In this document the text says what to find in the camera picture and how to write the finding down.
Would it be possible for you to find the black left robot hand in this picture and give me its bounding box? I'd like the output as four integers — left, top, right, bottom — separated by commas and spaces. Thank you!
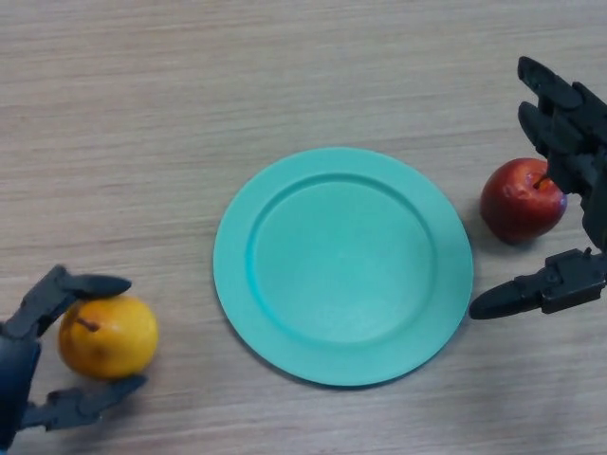
0, 264, 148, 449

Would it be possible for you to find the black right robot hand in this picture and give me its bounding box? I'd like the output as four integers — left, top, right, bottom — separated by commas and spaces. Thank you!
469, 55, 607, 321

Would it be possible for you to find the yellow pear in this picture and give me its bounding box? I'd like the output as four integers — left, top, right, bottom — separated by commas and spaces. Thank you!
57, 294, 159, 379

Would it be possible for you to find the green round plate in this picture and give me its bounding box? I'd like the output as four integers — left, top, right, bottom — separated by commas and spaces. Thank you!
212, 147, 474, 389

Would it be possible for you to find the red apple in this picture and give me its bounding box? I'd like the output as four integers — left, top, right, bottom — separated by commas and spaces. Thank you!
479, 157, 569, 245

